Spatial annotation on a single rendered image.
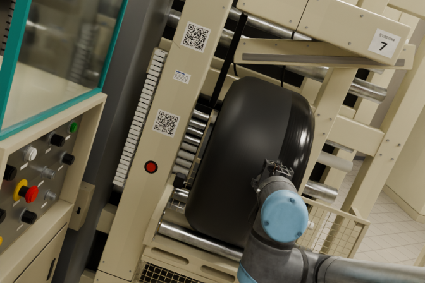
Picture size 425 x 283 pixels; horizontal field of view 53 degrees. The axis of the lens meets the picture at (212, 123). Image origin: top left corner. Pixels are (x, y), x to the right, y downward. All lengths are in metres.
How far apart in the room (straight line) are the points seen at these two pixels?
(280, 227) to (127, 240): 0.82
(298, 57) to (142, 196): 0.80
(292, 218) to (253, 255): 0.11
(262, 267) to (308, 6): 0.99
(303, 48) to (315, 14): 0.19
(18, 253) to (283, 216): 0.67
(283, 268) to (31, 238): 0.67
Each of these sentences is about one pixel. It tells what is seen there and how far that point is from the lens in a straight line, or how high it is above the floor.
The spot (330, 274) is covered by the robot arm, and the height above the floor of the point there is 1.23.
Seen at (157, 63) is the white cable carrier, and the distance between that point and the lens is 1.35.
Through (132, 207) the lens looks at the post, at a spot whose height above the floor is 0.90.
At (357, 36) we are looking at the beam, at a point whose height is 1.69.
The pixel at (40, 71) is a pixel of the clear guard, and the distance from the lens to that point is 0.88.
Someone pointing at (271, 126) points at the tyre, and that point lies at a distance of 1.22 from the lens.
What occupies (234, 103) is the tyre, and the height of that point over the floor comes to 1.37.
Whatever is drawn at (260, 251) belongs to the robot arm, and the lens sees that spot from 0.87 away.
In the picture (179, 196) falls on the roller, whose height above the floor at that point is 0.90.
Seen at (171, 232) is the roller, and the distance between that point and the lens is 1.41.
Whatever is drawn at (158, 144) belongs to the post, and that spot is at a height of 1.14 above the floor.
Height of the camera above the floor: 1.61
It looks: 14 degrees down
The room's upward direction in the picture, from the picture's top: 20 degrees clockwise
